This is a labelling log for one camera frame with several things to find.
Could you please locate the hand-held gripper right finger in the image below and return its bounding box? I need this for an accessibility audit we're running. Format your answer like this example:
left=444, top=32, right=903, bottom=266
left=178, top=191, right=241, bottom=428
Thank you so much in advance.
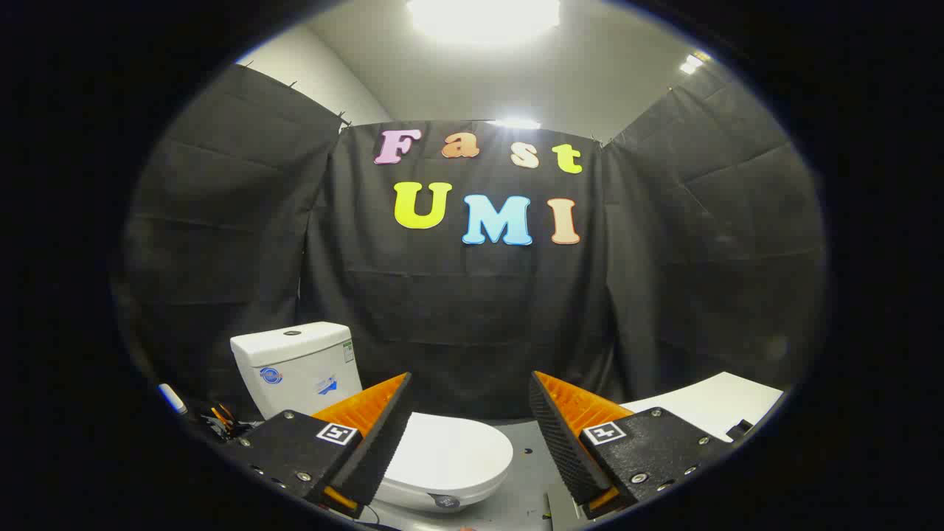
left=529, top=371, right=732, bottom=519

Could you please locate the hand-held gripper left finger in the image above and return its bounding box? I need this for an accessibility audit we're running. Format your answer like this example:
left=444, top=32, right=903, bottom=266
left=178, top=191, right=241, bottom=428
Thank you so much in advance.
left=235, top=372, right=414, bottom=519

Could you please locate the white toilet bowl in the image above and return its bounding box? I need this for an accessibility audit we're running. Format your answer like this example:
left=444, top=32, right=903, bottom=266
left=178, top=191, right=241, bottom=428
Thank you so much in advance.
left=371, top=472, right=510, bottom=515

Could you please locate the grey drawer cabinet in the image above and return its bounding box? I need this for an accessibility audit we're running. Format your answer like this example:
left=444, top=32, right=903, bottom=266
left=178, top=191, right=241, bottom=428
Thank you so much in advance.
left=619, top=372, right=784, bottom=443

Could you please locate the black backdrop cloth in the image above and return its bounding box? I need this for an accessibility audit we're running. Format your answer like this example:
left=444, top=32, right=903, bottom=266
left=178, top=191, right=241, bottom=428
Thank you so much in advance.
left=111, top=63, right=828, bottom=443

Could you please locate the white cylindrical object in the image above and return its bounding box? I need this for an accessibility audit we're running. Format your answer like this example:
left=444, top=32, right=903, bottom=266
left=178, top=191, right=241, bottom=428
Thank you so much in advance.
left=158, top=383, right=190, bottom=416

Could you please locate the large round ceiling light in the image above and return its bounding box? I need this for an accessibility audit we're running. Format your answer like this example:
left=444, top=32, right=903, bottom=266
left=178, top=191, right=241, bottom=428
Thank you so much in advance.
left=406, top=0, right=561, bottom=46

